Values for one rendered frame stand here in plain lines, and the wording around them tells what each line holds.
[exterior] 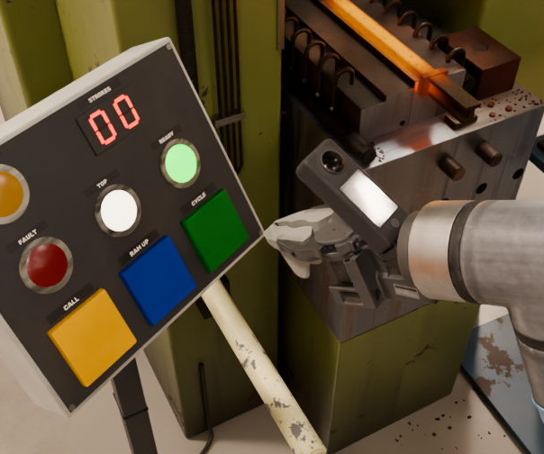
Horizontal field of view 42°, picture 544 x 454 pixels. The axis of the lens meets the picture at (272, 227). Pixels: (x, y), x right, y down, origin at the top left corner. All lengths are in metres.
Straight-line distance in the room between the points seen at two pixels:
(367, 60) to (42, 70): 0.67
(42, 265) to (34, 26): 0.81
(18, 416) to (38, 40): 0.97
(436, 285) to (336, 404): 1.02
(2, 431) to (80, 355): 1.21
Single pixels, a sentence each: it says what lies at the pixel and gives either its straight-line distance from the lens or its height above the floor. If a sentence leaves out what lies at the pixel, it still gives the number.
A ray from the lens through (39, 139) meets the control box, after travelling 0.76.
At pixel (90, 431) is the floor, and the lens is 1.91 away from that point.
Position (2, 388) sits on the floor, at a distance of 2.05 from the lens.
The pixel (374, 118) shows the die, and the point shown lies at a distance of 1.14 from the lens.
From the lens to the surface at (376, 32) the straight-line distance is 1.26.
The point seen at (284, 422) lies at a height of 0.64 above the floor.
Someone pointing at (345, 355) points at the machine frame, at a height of 0.42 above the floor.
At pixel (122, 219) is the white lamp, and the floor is 1.08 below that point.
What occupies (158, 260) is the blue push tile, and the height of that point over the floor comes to 1.03.
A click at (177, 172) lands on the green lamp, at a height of 1.09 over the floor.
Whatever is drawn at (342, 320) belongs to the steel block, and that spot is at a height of 0.54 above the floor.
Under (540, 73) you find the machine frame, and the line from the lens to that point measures 1.63.
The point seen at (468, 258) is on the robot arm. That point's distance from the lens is 0.60.
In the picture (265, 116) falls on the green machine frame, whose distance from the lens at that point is 1.21.
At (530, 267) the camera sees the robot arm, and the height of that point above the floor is 1.22.
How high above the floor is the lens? 1.63
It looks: 45 degrees down
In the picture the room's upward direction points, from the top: straight up
